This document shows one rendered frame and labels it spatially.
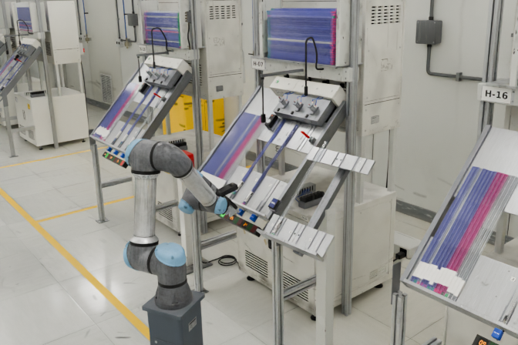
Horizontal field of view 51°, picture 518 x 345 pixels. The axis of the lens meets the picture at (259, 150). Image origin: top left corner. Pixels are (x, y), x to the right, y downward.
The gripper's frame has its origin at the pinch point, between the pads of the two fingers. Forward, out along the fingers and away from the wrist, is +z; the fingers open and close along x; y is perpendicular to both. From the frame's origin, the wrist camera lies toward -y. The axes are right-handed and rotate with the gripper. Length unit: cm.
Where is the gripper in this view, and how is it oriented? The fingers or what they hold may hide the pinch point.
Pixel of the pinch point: (237, 209)
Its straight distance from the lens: 270.8
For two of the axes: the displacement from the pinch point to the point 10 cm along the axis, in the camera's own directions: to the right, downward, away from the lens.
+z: 5.5, 5.7, 6.1
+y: -5.5, 8.0, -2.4
